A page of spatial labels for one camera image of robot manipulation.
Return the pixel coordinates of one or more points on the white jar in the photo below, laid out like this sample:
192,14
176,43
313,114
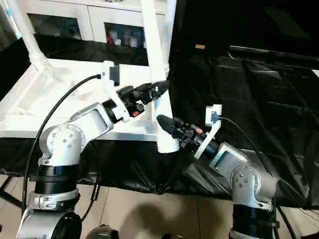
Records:
133,42

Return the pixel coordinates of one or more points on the small tan box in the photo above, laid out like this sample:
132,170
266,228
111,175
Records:
200,46

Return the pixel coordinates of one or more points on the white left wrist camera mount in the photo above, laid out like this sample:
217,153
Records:
109,77

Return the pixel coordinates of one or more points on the black glossy mat cloth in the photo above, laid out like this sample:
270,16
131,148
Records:
261,99

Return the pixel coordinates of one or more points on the white glass door cabinet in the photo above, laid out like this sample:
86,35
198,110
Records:
92,15

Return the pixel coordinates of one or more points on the grey curtain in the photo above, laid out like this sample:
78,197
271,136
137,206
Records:
3,30

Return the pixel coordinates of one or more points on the black folding table frame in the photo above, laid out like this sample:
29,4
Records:
10,196

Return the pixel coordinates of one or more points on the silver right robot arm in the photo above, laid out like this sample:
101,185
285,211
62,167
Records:
236,169

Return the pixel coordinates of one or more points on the white plastic table top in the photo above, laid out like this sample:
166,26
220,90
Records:
62,72

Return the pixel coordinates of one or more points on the white flat board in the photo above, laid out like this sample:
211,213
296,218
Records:
316,73

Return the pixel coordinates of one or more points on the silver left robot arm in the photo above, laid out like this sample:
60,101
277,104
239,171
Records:
82,119

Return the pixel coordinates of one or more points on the grey rounded object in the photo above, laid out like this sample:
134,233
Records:
102,232

